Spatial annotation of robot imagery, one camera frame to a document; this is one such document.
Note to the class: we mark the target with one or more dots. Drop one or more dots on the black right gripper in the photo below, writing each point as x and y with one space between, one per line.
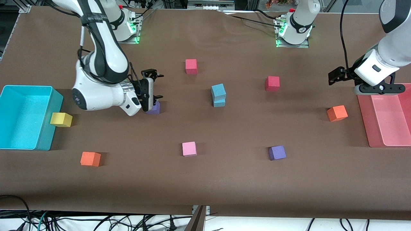
137 86

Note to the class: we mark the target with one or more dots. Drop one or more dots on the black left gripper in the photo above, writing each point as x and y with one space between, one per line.
347 74

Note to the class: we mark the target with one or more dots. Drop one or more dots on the light blue foam block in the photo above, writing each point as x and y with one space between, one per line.
218 90
220 103

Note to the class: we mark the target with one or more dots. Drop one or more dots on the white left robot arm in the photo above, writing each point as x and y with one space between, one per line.
391 48

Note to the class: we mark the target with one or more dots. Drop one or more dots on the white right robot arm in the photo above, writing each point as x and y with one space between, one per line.
102 93

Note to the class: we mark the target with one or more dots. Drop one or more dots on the purple foam block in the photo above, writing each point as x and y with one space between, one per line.
277 152
154 109

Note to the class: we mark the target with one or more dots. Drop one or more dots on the orange foam block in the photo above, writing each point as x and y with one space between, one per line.
90 159
337 113

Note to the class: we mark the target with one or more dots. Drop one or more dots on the red foam block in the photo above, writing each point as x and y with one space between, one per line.
191 66
272 83

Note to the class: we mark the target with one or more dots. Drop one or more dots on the pink plastic bin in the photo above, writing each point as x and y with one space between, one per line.
388 125

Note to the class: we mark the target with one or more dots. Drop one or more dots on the pink foam block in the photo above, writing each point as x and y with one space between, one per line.
189 149

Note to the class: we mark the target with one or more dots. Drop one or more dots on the yellow foam block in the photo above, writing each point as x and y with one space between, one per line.
61 119

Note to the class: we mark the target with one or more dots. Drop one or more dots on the grey power strip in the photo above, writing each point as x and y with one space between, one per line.
208 4

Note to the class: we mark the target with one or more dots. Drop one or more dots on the brown table cover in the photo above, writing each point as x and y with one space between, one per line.
224 179

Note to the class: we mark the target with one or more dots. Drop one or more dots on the cyan plastic bin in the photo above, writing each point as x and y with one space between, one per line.
22 115

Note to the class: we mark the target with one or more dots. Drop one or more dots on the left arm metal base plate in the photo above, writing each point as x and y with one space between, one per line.
298 46

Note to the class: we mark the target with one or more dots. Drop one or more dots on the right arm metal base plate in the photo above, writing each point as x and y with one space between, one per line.
131 41

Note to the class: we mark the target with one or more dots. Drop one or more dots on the small metal table bracket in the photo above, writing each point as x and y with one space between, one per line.
208 209

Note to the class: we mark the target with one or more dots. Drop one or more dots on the aluminium corner bracket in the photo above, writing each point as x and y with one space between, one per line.
25 9

